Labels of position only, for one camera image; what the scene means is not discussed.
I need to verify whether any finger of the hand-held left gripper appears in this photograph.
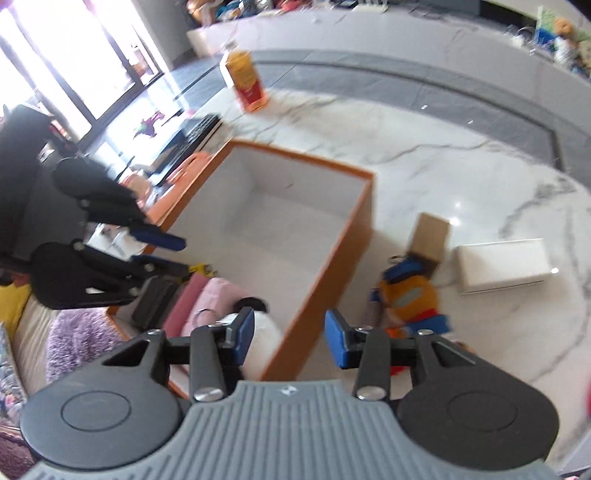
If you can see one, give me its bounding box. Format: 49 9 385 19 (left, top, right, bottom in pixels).
81 173 188 252
69 242 191 309

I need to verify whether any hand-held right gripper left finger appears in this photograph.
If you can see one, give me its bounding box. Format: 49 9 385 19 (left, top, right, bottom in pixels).
104 306 256 401

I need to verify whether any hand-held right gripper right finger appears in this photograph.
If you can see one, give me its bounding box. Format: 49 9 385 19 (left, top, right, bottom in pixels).
324 308 481 401

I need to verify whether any panda plush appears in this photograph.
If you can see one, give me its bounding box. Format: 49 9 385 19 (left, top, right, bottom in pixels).
217 298 284 381

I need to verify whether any pink pouch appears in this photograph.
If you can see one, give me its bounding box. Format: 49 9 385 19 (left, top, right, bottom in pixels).
164 275 245 337

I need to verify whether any blue and orange plush toy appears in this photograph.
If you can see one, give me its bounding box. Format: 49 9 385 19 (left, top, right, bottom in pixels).
367 256 453 377

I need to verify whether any orange cardboard box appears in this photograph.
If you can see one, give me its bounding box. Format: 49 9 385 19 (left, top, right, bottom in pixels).
107 140 376 400

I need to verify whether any black remote control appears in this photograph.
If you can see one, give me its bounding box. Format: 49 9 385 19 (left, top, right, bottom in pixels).
152 114 221 178

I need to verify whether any purple fluffy blanket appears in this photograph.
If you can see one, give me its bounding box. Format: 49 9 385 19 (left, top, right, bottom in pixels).
45 307 125 384

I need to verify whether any yellow cushion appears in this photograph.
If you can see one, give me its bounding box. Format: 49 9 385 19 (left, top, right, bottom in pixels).
0 284 31 326

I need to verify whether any small brown box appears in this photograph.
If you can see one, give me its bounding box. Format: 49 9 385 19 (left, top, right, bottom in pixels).
406 212 451 278

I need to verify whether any beige sofa cushion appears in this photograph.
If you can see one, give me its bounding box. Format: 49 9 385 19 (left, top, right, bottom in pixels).
13 295 61 395

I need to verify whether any tea bottle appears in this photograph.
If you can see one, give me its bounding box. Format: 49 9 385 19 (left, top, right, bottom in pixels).
218 41 269 114

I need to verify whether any white flat box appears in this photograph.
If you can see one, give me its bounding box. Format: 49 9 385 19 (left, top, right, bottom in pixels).
455 239 552 296

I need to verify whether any patterned cushion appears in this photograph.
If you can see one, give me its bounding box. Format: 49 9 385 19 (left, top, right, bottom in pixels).
0 323 31 480

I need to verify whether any marble tv console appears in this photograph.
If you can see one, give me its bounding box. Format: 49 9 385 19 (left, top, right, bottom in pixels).
187 0 591 107

